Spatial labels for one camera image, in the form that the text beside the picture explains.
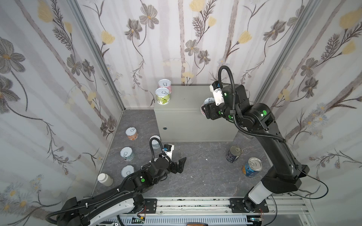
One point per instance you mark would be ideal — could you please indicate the black label can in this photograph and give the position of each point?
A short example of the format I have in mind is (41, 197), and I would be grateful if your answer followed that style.
(233, 154)

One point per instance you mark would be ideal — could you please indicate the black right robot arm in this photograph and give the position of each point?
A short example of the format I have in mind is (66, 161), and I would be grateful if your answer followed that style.
(232, 104)

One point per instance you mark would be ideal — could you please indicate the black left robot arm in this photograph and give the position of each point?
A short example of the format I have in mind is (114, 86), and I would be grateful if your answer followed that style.
(123, 199)

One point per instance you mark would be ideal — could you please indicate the grey metal cabinet counter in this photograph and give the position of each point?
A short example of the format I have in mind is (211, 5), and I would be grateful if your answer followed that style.
(186, 123)

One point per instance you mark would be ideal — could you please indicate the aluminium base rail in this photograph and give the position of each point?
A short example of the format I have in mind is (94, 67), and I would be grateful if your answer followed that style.
(209, 211)

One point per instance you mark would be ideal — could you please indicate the blue corn label can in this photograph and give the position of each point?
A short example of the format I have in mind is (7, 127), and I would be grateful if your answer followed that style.
(252, 167)

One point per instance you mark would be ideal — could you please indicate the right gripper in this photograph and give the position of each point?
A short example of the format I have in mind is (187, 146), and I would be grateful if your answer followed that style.
(208, 110)

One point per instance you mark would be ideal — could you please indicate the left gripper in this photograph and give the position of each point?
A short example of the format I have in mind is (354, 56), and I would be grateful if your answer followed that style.
(173, 165)

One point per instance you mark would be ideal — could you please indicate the teal label can left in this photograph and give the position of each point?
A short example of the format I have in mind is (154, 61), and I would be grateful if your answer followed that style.
(127, 154)

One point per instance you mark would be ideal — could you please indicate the teal label can near cabinet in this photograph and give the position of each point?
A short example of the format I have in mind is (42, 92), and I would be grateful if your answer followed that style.
(155, 142)

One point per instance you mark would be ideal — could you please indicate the pink label can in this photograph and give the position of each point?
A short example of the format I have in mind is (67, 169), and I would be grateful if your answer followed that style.
(209, 100)
(165, 83)

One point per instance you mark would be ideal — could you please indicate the green label can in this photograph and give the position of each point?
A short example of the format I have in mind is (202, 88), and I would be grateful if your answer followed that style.
(163, 96)

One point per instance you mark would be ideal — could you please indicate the white plastic bottle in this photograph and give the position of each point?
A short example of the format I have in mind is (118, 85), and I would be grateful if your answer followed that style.
(105, 179)

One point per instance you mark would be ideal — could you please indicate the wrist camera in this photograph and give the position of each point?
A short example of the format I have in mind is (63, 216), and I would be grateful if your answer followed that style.
(217, 93)
(168, 150)

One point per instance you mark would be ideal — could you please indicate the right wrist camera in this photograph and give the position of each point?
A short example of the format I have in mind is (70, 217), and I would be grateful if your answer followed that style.
(217, 93)

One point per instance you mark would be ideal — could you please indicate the teal label can front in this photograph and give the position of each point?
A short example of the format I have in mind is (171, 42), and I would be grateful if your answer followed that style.
(127, 170)

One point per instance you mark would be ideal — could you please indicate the orange label can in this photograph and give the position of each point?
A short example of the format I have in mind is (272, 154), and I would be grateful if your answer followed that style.
(131, 133)

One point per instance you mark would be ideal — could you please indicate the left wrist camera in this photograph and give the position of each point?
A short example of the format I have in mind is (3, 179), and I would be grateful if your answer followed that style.
(168, 150)

